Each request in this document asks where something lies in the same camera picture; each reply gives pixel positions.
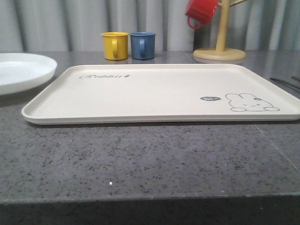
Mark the silver metal fork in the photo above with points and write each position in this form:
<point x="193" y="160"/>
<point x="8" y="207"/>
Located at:
<point x="285" y="82"/>

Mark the white round plate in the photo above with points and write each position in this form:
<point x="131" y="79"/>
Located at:
<point x="24" y="71"/>

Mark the cream rabbit serving tray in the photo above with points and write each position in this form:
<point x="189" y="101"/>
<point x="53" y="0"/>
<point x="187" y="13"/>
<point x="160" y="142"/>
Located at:
<point x="91" y="94"/>

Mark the blue mug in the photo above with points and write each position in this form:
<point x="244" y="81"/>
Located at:
<point x="142" y="45"/>

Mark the yellow mug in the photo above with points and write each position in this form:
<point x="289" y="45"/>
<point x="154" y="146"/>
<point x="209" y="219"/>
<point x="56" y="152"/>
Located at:
<point x="115" y="45"/>

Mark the wooden mug tree stand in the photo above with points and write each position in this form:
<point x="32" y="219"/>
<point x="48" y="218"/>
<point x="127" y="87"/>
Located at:
<point x="220" y="52"/>

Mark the red hanging mug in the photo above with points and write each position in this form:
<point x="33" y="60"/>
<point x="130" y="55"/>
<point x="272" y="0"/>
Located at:
<point x="201" y="11"/>

